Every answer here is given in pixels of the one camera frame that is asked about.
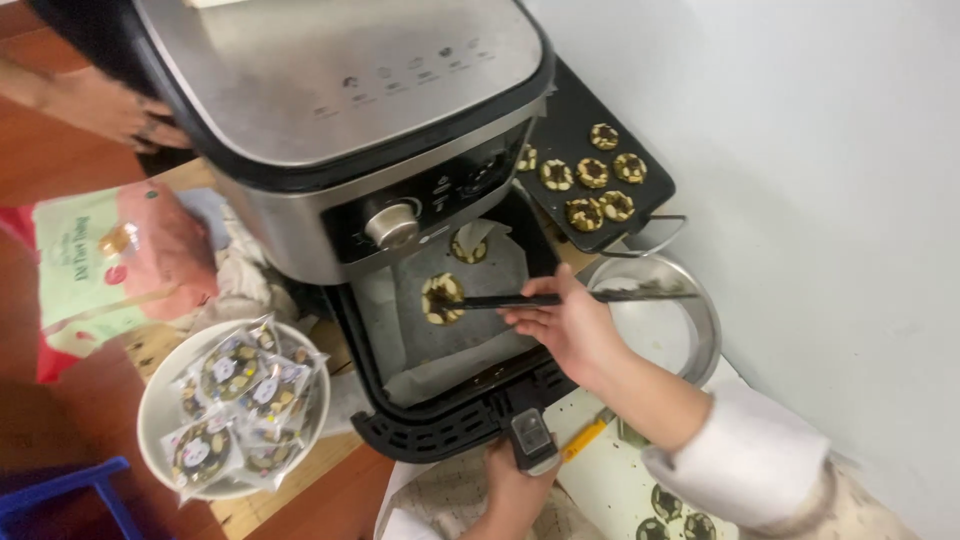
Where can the white baking paper sheet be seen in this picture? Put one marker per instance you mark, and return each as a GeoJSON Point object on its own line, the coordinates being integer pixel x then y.
{"type": "Point", "coordinates": [607, 480]}

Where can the person's right hand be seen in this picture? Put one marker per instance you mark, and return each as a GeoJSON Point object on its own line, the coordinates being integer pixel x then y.
{"type": "Point", "coordinates": [581, 330]}

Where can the black baking tray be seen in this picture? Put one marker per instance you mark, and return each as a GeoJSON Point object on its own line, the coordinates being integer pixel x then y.
{"type": "Point", "coordinates": [577, 105]}

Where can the black chopstick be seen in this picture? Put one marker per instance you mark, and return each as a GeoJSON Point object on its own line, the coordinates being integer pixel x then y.
{"type": "Point", "coordinates": [495, 301]}
{"type": "Point", "coordinates": [652, 293]}

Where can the pile of wrapped cookie packets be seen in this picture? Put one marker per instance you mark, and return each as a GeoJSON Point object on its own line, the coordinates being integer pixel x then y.
{"type": "Point", "coordinates": [240, 397]}

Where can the crumpled white cloth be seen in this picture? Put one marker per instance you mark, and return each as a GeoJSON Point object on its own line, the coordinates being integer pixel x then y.
{"type": "Point", "coordinates": [244, 277]}

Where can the beige patterned cloth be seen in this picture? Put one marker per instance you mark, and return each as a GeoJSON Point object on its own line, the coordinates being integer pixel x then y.
{"type": "Point", "coordinates": [442, 495]}

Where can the pink green printed bag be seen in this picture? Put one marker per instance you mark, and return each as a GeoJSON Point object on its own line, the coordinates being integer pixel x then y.
{"type": "Point", "coordinates": [112, 262]}

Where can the person's left fingers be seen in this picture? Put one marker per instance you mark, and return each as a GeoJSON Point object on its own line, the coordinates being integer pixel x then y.
{"type": "Point", "coordinates": [501, 456]}

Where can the chocolate nut cookie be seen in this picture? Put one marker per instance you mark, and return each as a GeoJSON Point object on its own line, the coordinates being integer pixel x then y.
{"type": "Point", "coordinates": [469, 250]}
{"type": "Point", "coordinates": [442, 298]}

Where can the black air fryer basket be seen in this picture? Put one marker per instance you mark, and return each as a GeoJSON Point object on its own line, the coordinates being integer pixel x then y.
{"type": "Point", "coordinates": [450, 420]}

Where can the dark raw cookie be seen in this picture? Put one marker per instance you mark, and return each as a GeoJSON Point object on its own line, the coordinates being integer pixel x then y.
{"type": "Point", "coordinates": [666, 502]}
{"type": "Point", "coordinates": [699, 527]}
{"type": "Point", "coordinates": [652, 530]}

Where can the white plate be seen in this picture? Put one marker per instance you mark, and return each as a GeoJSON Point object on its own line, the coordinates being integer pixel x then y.
{"type": "Point", "coordinates": [157, 412]}

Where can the grey parchment paper liner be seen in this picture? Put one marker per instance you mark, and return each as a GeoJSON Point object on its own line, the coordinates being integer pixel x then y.
{"type": "Point", "coordinates": [487, 281]}

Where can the silver black air fryer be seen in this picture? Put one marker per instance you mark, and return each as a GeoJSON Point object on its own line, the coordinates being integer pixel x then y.
{"type": "Point", "coordinates": [315, 82]}

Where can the blue plastic stool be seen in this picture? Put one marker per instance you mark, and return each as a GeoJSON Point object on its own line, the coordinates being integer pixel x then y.
{"type": "Point", "coordinates": [67, 495]}

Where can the stainless steel bowl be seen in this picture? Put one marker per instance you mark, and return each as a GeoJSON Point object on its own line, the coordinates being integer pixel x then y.
{"type": "Point", "coordinates": [701, 352]}

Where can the group of baked cookies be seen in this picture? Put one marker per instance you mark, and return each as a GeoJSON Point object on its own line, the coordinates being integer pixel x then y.
{"type": "Point", "coordinates": [592, 172]}

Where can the person's left hand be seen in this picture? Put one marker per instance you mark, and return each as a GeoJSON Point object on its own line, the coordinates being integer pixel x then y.
{"type": "Point", "coordinates": [517, 491]}

